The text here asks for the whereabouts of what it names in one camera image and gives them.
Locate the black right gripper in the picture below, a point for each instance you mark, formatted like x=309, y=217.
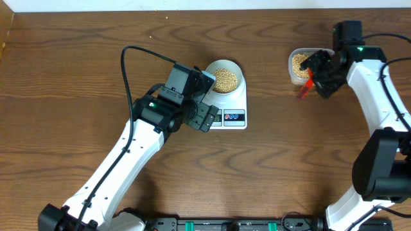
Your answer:
x=313, y=62

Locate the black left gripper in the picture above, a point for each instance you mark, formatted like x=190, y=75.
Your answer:
x=203, y=117

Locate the red plastic measuring scoop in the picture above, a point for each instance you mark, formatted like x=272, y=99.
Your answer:
x=306, y=87

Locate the white digital kitchen scale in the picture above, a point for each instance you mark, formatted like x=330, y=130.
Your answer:
x=232, y=114

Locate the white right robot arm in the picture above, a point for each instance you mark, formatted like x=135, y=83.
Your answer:
x=381, y=172

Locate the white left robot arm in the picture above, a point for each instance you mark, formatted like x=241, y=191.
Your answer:
x=153, y=120

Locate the soybeans in bowl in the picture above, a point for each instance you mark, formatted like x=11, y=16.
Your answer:
x=226, y=81

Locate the grey plastic bowl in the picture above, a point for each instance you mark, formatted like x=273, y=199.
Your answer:
x=231, y=66

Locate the soybeans in container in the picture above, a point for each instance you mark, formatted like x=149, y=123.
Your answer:
x=297, y=60

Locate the clear plastic container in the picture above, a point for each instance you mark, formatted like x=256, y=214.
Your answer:
x=306, y=51

